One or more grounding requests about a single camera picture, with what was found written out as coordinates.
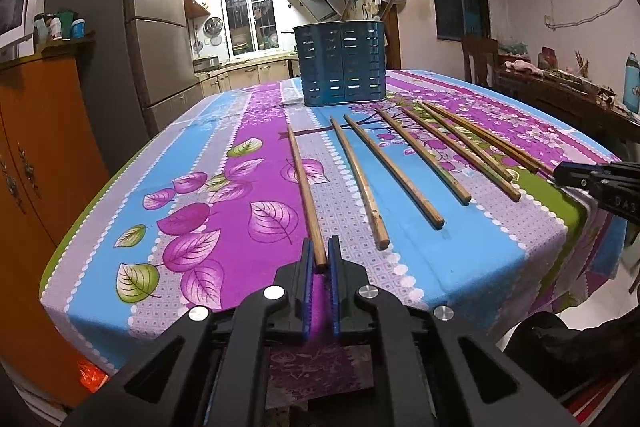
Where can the white bottle red label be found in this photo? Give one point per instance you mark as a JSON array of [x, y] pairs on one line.
[[55, 28]]

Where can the green plastic cup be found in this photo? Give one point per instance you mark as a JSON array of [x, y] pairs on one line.
[[66, 23]]

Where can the white microwave oven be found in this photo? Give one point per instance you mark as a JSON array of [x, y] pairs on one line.
[[12, 9]]

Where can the blue lidded jar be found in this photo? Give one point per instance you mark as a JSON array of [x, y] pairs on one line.
[[78, 29]]

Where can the red jar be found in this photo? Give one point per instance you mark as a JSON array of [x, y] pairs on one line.
[[547, 58]]

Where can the orange wooden cabinet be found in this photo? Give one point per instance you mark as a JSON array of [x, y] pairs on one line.
[[45, 142]]

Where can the silver countertop cooker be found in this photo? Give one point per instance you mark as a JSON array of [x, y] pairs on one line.
[[206, 64]]

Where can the blue water bottle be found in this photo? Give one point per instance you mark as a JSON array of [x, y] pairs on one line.
[[632, 82]]

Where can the pink cloth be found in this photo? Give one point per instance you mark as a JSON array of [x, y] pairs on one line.
[[520, 67]]

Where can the person's dark clothing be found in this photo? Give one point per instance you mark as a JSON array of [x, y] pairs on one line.
[[560, 352]]

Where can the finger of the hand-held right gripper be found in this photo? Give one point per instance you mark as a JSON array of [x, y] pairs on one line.
[[575, 174]]

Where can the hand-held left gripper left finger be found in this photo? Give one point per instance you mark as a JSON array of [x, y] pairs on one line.
[[307, 279]]

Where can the beige lower kitchen cabinets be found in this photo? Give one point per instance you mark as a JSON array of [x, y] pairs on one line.
[[250, 74]]

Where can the floral tablecloth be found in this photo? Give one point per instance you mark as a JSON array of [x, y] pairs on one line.
[[225, 157]]

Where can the red plastic bag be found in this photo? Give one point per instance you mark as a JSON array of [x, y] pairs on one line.
[[92, 377]]

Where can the kitchen window with bars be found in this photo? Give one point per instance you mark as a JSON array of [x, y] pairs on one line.
[[248, 12]]

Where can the translucent plastic container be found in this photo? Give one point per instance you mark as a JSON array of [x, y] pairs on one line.
[[41, 29]]

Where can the hanging metal strainer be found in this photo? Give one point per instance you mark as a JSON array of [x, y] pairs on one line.
[[214, 29]]

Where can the row of wooden chopsticks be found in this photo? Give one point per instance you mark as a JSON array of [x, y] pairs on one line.
[[393, 171]]

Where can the wooden chair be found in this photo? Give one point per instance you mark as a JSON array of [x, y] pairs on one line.
[[480, 59]]

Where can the blue slotted utensil holder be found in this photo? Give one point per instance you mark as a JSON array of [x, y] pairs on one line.
[[340, 62]]

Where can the silver refrigerator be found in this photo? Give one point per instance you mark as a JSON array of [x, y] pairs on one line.
[[150, 32]]

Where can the dark wooden side table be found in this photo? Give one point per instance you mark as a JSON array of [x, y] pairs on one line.
[[560, 102]]

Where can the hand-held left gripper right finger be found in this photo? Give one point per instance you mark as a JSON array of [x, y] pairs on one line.
[[334, 279]]

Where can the wooden chopstick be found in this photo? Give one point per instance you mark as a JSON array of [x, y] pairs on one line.
[[305, 192], [487, 138]]

